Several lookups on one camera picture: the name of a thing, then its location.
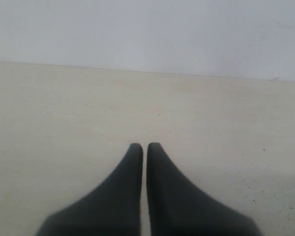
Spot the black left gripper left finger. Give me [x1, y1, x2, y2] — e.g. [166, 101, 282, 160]
[37, 143, 143, 236]

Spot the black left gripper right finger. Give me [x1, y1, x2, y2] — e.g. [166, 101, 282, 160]
[147, 143, 261, 236]

